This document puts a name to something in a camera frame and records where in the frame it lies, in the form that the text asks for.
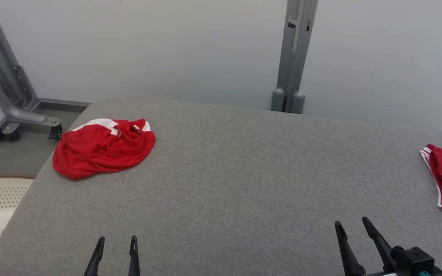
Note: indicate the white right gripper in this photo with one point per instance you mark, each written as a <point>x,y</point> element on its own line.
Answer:
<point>382,274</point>

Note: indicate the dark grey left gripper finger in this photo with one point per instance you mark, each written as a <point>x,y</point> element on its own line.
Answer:
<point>134,258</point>
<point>95,258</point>

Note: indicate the plain red white-trimmed garment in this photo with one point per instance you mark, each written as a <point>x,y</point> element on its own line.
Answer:
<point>102,153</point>

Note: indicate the grey baseboard strip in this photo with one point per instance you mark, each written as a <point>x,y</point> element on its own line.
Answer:
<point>63,104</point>

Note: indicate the grey metal stand frame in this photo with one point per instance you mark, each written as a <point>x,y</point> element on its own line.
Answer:
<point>10,88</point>

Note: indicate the grey partition post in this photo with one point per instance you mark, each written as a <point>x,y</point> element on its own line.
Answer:
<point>294,57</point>

